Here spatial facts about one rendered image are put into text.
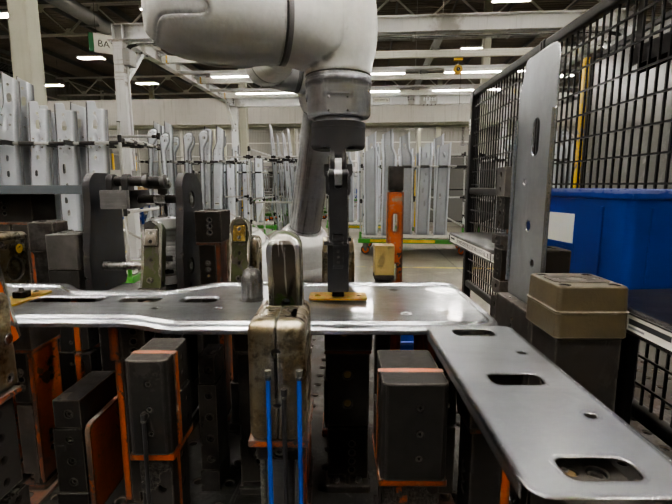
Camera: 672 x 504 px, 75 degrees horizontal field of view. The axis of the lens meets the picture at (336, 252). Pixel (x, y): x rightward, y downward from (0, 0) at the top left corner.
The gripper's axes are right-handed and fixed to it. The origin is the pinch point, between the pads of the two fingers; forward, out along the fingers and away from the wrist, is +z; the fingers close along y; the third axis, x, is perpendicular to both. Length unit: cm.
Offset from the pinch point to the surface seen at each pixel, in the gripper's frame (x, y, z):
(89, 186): -44.2, -15.8, -11.5
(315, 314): -2.9, 7.6, 5.0
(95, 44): -540, -958, -323
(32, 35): -477, -655, -244
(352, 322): 1.8, 10.5, 5.1
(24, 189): -64, -27, -11
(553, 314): 23.5, 16.1, 2.3
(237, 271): -17.9, -13.6, 3.5
